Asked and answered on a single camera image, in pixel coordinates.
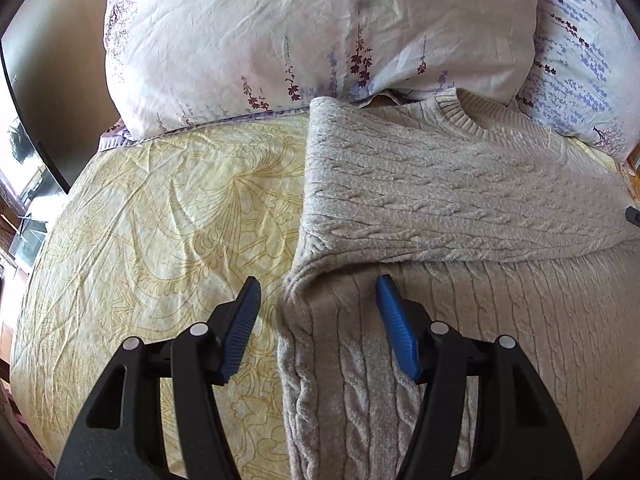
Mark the yellow patterned bed sheet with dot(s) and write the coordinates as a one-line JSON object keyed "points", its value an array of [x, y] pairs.
{"points": [[150, 235]]}

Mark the white pillow with purple flowers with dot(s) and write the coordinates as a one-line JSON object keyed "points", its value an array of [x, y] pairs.
{"points": [[250, 35]]}

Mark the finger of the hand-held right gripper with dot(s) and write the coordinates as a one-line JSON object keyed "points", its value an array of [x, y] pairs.
{"points": [[635, 215]]}

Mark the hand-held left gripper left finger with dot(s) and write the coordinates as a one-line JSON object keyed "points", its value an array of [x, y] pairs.
{"points": [[242, 330]]}

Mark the pillow with blue lavender print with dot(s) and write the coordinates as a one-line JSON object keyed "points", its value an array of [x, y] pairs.
{"points": [[575, 60]]}

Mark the orange patterned blanket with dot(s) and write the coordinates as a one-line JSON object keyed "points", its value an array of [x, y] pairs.
{"points": [[632, 160]]}

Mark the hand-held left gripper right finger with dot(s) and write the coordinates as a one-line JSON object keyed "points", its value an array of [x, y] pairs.
{"points": [[397, 330]]}

